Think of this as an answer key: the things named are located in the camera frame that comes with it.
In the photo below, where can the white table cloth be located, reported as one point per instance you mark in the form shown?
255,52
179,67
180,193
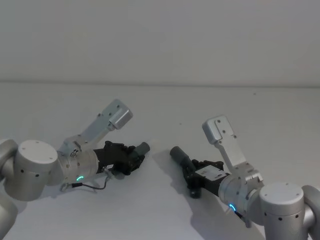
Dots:
160,120

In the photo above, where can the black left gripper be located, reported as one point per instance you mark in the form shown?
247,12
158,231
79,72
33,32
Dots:
115,156

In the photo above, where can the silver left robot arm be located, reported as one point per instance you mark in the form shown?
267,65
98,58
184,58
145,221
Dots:
35,170

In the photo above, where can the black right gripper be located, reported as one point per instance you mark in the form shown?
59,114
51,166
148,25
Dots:
208,177

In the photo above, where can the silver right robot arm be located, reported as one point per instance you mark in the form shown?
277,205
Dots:
282,207

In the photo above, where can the white curtain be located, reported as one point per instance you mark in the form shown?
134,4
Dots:
160,40

